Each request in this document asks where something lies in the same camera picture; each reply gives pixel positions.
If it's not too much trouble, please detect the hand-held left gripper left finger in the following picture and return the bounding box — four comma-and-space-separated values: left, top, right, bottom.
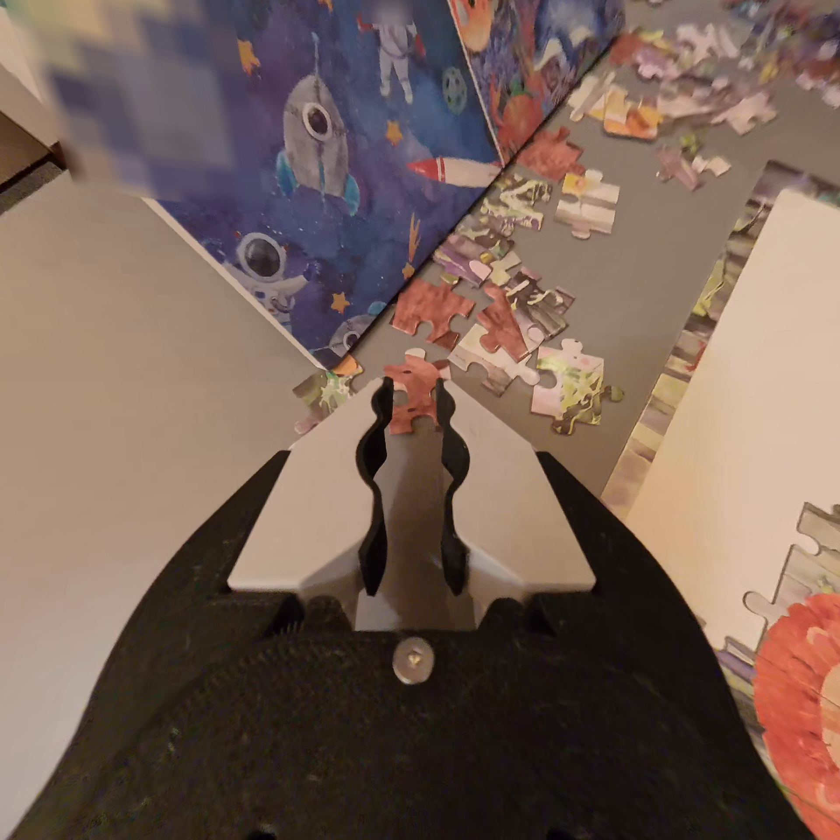
225, 377, 396, 629

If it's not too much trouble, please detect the illustrated puzzle picture board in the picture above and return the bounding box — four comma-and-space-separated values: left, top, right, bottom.
138, 0, 627, 372

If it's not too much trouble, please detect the pile of puzzle pieces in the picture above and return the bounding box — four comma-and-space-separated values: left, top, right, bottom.
292, 0, 840, 437

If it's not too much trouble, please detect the reddish brown puzzle piece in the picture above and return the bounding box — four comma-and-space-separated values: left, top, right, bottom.
383, 348, 453, 436

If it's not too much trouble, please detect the puzzle frame tray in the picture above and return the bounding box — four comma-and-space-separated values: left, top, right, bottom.
600, 161, 840, 840

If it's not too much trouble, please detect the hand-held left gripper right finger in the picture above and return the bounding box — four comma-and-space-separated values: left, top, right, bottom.
437, 381, 598, 626

